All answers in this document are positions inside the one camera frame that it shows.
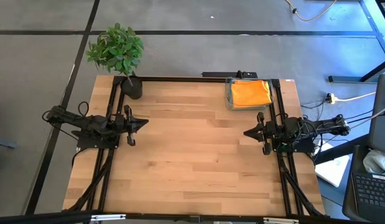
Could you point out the black aluminium table frame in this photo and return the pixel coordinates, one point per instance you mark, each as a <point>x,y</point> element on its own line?
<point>179,79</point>

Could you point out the small grey crossbeam clamp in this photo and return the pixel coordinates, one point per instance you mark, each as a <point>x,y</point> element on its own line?
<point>194,218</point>

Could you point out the black desk frame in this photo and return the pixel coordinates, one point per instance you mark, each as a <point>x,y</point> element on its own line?
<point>344,79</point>

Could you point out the pale crumpled cloth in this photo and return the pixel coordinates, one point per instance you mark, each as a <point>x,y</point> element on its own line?
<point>377,161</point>

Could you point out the yellow white power plug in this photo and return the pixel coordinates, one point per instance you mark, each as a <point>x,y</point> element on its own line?
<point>332,98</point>

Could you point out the black plant pot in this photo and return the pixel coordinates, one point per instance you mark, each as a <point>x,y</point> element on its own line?
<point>133,90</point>

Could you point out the grey flat monitor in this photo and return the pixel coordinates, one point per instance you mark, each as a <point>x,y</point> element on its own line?
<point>382,124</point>

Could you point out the clear plastic bin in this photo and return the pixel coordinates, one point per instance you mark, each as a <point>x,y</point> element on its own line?
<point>232,107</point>

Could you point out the black bar behind table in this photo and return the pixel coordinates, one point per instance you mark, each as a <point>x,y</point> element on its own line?
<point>217,74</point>

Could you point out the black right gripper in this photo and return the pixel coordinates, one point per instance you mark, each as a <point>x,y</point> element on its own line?
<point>271,129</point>

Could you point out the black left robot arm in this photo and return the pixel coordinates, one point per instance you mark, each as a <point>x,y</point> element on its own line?
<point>80,121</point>

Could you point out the dark grey floor object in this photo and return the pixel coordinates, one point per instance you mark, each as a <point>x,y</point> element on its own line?
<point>5,144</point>

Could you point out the orange microfiber towel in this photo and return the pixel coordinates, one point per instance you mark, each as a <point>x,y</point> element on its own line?
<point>250,93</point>

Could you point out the black overhead crossbeam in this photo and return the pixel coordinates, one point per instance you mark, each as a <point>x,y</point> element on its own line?
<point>39,217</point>

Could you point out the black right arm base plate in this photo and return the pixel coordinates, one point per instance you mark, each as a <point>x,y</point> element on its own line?
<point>301,147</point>

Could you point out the green artificial plant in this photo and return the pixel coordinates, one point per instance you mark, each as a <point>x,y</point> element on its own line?
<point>117,49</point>

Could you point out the black laptop keyboard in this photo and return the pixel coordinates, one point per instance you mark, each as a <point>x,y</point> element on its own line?
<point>372,189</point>

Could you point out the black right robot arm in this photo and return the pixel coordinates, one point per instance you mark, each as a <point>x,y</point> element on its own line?
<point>316,126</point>

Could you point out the white flat box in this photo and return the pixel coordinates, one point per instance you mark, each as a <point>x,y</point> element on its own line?
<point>333,171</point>

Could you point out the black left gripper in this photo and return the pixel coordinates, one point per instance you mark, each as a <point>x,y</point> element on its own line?
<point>119,123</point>

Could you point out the silver metal bracket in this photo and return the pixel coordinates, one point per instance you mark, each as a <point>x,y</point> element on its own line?
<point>280,221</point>
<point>108,217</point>

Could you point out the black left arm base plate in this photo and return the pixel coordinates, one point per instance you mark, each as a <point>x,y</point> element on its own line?
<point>92,143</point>

